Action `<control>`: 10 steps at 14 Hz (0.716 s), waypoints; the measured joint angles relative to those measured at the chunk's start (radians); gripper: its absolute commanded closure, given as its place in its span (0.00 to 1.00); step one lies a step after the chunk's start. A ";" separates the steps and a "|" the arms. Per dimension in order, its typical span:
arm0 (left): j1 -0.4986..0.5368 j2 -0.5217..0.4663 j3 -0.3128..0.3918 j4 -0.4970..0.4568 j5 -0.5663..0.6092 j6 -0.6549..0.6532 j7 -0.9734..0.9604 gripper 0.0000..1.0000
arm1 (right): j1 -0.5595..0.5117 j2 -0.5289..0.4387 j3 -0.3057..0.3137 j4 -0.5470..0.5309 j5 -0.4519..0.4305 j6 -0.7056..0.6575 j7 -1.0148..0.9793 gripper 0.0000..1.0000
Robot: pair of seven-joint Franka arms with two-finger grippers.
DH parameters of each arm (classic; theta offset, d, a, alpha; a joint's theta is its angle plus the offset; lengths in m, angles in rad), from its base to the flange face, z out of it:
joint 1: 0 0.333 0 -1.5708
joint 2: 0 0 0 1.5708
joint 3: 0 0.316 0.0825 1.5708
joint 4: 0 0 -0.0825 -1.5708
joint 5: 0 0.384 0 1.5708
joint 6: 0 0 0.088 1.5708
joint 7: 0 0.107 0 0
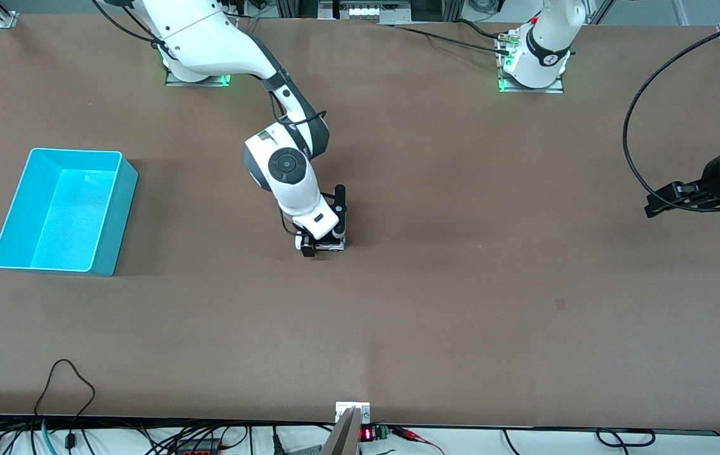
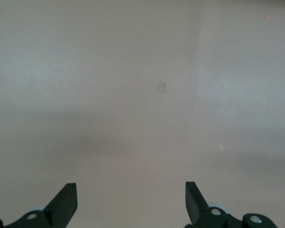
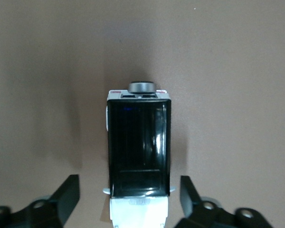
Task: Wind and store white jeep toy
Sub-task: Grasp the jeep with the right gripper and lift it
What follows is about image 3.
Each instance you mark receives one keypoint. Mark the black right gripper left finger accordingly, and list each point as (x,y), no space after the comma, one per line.
(69,197)

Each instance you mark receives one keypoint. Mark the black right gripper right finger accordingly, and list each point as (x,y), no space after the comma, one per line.
(188,199)

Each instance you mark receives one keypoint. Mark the white jeep toy black roof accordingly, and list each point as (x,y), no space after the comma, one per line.
(137,142)

